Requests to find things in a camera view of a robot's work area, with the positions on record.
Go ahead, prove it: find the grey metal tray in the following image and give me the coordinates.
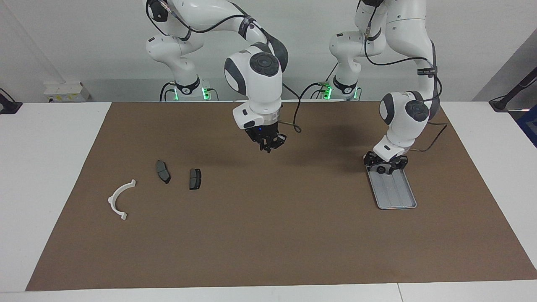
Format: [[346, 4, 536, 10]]
[[364, 161, 417, 210]]

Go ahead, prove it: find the brown table mat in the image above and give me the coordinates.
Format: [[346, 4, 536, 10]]
[[25, 101, 537, 291]]

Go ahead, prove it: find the dark tapered brake pad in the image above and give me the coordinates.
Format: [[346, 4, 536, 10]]
[[156, 160, 171, 185]]

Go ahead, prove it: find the black stand with slanted pole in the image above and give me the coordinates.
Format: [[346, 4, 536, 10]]
[[489, 67, 537, 112]]

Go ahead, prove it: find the blue box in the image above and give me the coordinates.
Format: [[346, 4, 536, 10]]
[[517, 105, 537, 148]]

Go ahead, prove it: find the black stand with flat base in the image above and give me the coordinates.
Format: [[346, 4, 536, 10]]
[[0, 88, 22, 115]]

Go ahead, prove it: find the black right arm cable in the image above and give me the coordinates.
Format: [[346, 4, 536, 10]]
[[146, 0, 302, 134]]

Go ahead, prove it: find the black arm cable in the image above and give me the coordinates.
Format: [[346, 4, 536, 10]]
[[146, 0, 302, 134], [364, 4, 448, 152]]

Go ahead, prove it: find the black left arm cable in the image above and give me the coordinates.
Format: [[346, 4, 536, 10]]
[[364, 4, 448, 152]]

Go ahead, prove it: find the black base cable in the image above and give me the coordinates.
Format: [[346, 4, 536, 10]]
[[299, 63, 339, 100]]

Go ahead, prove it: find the white curved plastic bracket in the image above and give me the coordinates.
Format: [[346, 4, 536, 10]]
[[107, 179, 137, 221]]

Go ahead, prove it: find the white wall socket box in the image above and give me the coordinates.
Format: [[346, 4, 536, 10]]
[[44, 82, 91, 103]]

